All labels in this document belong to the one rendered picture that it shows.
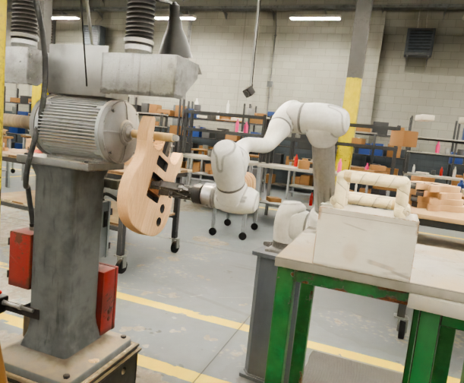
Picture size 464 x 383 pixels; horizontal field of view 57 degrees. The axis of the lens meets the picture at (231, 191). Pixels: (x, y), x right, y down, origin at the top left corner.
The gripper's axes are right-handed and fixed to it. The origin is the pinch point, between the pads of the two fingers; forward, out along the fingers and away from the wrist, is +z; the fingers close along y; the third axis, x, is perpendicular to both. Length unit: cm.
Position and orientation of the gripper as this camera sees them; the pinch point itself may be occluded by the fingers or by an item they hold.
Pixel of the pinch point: (156, 188)
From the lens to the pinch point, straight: 167.6
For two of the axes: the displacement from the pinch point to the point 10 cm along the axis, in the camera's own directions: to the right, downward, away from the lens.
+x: 2.2, -9.4, 2.7
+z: -9.3, -1.3, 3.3
